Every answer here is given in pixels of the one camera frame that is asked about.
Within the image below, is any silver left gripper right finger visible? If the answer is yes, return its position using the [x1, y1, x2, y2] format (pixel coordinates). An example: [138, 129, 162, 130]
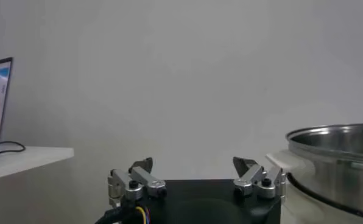
[232, 156, 287, 203]

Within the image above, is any white side table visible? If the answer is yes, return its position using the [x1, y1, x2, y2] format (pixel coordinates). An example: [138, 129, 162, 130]
[0, 145, 75, 182]

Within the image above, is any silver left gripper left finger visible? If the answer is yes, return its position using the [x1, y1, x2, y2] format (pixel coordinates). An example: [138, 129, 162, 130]
[107, 157, 167, 208]

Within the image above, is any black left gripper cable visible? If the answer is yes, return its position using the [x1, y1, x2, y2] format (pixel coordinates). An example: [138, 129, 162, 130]
[94, 205, 150, 224]

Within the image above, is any white electric cooker base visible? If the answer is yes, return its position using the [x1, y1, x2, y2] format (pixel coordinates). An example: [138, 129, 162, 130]
[280, 173, 363, 224]

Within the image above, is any stainless steel steamer basket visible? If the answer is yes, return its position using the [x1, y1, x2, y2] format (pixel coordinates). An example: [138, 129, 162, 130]
[266, 123, 363, 220]

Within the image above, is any black looped cable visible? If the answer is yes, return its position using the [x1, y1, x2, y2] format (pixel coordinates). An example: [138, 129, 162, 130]
[0, 141, 26, 155]

